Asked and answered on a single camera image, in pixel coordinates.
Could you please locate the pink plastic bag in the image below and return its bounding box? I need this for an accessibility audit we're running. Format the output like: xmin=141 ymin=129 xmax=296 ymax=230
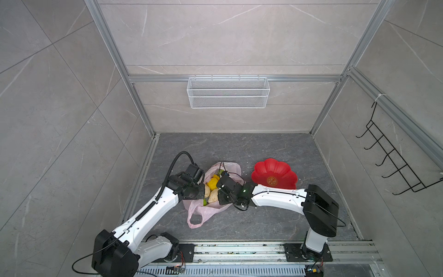
xmin=183 ymin=162 xmax=244 ymax=229

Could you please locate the red flower-shaped plastic bowl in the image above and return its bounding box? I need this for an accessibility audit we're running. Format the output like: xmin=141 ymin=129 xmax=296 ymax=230
xmin=251 ymin=158 xmax=298 ymax=189

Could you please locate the beige fake potato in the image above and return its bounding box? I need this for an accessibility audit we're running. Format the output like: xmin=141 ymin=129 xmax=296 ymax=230
xmin=204 ymin=184 xmax=211 ymax=199

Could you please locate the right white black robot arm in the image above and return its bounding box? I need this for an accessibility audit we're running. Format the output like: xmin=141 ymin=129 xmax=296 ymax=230
xmin=216 ymin=172 xmax=340 ymax=261

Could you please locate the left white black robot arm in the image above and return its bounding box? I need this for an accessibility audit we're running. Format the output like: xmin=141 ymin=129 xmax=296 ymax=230
xmin=91 ymin=163 xmax=205 ymax=277

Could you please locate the beige fake fruit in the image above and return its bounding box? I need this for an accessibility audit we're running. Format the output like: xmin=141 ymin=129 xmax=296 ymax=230
xmin=208 ymin=189 xmax=219 ymax=204

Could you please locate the yellow fake lemon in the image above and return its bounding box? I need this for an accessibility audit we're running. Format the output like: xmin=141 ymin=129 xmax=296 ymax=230
xmin=207 ymin=174 xmax=220 ymax=191

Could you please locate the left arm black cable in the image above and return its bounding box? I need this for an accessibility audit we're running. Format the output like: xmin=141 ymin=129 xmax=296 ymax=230
xmin=72 ymin=151 xmax=195 ymax=276

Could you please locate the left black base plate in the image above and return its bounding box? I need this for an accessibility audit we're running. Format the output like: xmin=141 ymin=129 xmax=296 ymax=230
xmin=163 ymin=244 xmax=196 ymax=264

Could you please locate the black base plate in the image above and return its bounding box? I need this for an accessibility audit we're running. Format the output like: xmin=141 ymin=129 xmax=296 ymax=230
xmin=283 ymin=244 xmax=333 ymax=262
xmin=163 ymin=244 xmax=196 ymax=264

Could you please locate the aluminium mounting rail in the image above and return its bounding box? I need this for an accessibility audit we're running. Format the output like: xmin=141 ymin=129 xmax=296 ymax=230
xmin=138 ymin=241 xmax=383 ymax=267

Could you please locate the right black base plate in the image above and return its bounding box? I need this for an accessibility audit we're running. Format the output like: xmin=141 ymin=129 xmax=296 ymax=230
xmin=283 ymin=244 xmax=333 ymax=262

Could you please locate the white wire mesh basket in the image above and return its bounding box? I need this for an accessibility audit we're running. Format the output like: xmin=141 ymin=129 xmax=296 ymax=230
xmin=186 ymin=77 xmax=271 ymax=109

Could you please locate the black wire hook rack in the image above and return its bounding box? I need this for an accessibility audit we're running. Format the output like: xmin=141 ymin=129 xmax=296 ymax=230
xmin=355 ymin=102 xmax=443 ymax=196

